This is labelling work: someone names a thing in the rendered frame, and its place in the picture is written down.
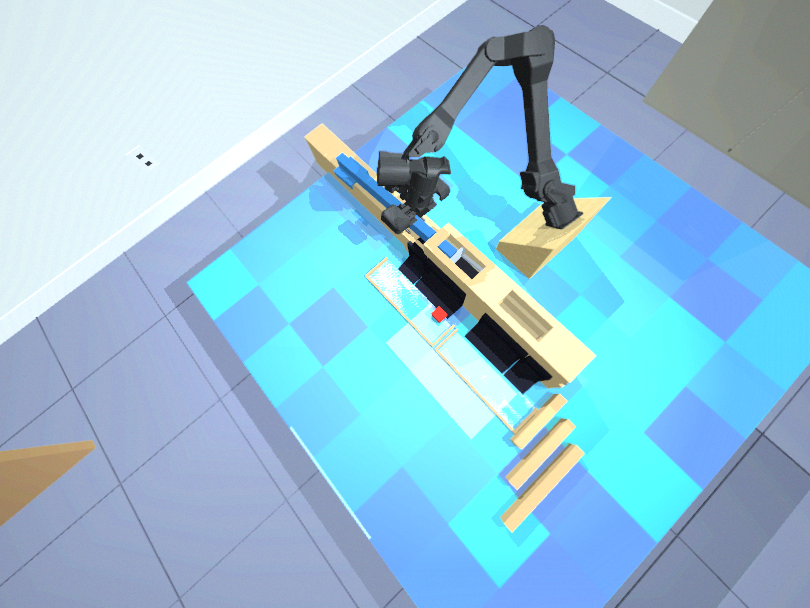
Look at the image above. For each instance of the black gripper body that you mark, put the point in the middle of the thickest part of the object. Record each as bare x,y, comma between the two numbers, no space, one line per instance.
399,219

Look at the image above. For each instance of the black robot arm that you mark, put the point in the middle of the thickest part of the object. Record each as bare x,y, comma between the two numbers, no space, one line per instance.
531,55

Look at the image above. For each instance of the red cube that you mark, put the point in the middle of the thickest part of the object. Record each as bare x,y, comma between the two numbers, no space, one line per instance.
439,314

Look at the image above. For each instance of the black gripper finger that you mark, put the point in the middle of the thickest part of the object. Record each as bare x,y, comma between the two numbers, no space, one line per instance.
434,204
412,221

